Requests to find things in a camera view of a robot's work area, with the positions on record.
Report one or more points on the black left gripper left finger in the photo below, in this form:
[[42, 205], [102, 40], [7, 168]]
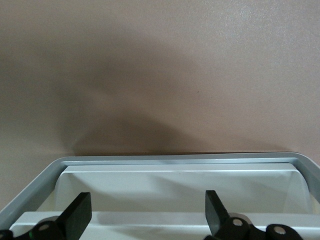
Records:
[[75, 215]]

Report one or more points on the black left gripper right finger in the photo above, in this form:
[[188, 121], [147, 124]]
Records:
[[216, 215]]

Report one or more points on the lowest white drawer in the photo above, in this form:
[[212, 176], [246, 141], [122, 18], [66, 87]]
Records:
[[175, 185]]

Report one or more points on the middle white drawer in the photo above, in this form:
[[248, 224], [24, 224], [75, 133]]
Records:
[[150, 222]]

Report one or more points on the grey plastic tray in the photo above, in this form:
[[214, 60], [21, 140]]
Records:
[[37, 180]]

